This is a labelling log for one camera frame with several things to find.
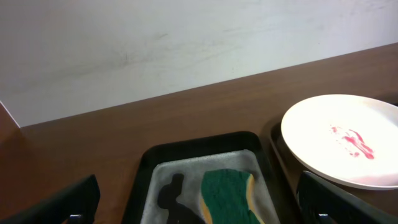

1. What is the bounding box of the small black soapy tray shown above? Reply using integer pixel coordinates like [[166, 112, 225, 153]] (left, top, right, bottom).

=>
[[122, 131, 300, 223]]

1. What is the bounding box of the white plate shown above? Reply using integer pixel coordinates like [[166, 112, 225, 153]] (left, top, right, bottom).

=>
[[280, 94, 397, 190]]

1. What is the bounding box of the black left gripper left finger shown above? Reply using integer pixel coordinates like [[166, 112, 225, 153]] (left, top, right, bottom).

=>
[[1, 174, 101, 224]]

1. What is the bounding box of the large brown serving tray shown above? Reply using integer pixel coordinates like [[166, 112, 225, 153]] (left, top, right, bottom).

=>
[[270, 122, 397, 217]]

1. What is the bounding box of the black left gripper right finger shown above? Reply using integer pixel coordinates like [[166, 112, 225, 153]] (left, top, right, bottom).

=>
[[296, 171, 397, 224]]

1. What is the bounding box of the green and yellow sponge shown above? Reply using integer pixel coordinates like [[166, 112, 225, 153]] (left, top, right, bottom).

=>
[[200, 169, 264, 224]]

